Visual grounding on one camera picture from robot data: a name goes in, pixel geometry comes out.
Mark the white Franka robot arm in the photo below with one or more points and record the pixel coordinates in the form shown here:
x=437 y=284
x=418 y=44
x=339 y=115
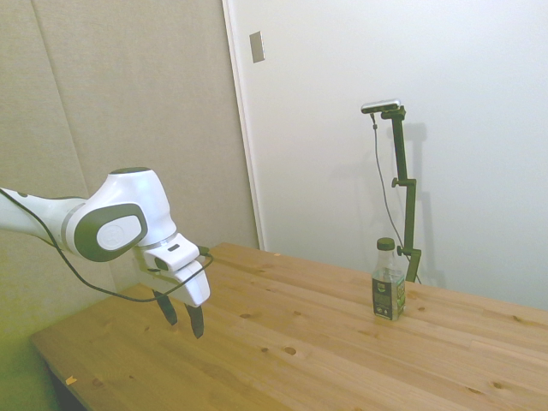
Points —
x=124 y=201

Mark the grey wall plate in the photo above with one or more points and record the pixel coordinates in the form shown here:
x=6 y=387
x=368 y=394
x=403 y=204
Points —
x=257 y=47

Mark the black camera stand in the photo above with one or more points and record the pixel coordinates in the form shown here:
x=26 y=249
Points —
x=406 y=188

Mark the grey exterior camera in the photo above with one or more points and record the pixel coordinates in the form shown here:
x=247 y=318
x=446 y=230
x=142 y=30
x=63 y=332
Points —
x=381 y=105

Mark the clear plastic bottle black cap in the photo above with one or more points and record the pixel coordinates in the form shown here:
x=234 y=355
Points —
x=388 y=284

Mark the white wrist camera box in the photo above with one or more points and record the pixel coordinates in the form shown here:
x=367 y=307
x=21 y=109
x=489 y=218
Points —
x=171 y=254

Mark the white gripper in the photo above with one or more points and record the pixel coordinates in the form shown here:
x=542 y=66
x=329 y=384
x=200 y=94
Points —
x=193 y=287

